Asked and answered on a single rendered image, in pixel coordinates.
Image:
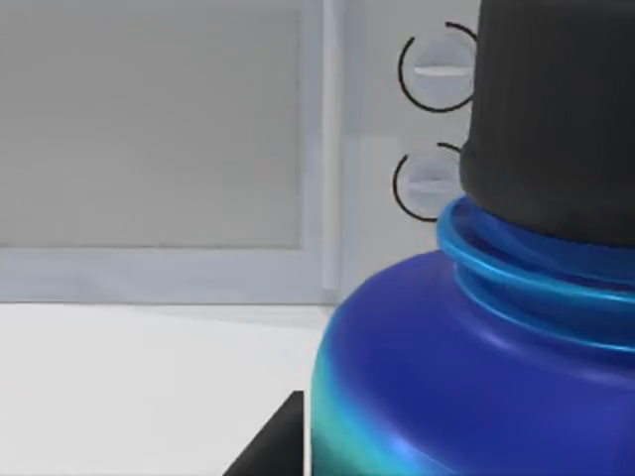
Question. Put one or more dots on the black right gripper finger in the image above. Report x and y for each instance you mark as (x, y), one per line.
(280, 439)

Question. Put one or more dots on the blue bottle with black cap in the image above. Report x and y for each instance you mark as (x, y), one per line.
(471, 347)

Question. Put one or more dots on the pale microwave knob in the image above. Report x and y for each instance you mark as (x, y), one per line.
(439, 69)
(429, 183)

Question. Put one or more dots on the pale microwave oven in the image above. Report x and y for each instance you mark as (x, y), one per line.
(377, 149)

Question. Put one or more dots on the microwave oven door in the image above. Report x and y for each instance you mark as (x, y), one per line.
(149, 139)

